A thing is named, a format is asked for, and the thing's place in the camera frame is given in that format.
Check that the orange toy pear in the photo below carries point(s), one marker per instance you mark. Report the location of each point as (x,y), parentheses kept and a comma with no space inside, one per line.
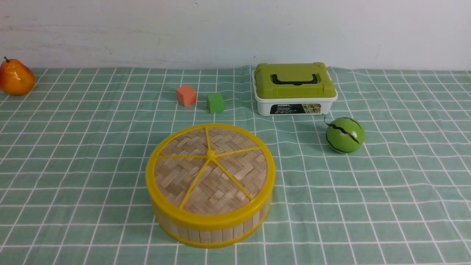
(16,79)

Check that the green foam cube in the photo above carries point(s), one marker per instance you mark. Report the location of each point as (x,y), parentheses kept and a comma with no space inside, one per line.
(215,102)

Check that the orange foam cube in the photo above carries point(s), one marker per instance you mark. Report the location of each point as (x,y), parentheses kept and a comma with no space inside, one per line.
(185,95)

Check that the green lidded white toolbox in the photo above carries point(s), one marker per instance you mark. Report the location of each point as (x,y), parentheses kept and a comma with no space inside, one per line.
(293,89)

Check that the green toy watermelon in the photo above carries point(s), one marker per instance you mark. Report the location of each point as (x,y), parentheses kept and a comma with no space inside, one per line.
(344,135)

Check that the yellow rimmed woven steamer lid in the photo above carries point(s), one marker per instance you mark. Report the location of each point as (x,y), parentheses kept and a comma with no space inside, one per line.
(210,176)

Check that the bamboo steamer basket yellow rims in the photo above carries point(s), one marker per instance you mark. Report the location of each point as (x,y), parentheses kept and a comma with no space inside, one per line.
(212,238)

